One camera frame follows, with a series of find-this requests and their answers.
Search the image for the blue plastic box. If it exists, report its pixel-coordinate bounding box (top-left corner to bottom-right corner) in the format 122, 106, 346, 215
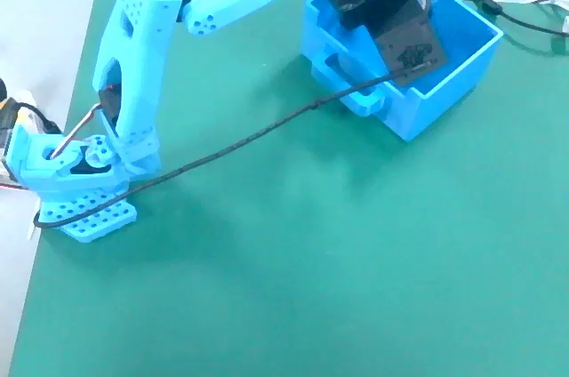
301, 0, 505, 143

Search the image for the green table mat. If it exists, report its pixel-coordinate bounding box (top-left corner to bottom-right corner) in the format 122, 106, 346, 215
8, 0, 569, 377

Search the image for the black camera cable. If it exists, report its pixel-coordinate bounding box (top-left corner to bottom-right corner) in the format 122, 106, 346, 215
33, 63, 435, 231

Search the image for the yellow black object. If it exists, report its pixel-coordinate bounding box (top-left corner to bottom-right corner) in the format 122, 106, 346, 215
0, 76, 63, 138

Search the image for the black cable with connector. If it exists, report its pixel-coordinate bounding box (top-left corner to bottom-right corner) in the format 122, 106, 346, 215
461, 0, 569, 36

